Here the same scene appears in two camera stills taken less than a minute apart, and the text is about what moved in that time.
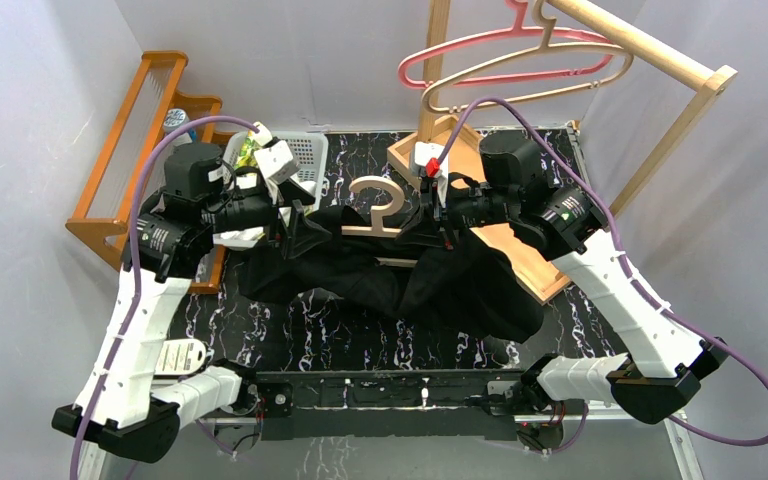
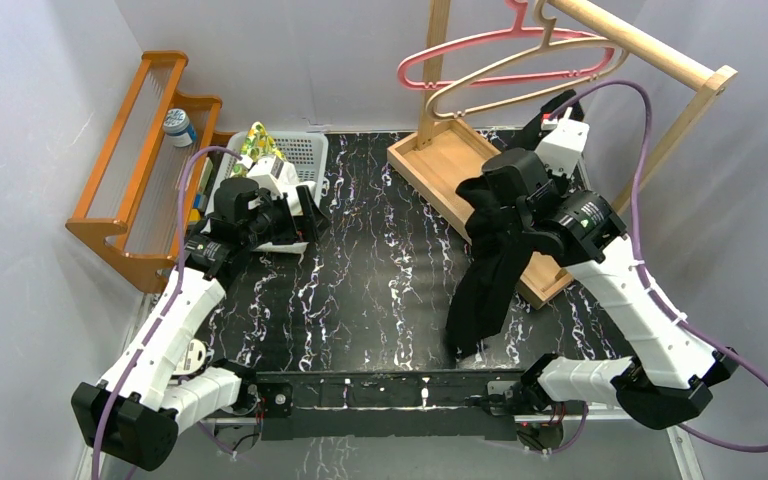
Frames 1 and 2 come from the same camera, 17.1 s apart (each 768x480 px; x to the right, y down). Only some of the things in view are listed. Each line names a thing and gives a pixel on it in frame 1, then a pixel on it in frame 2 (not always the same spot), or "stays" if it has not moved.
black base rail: [381, 403] stays
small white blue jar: [174, 119] stays
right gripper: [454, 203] -> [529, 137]
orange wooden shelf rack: [154, 108] stays
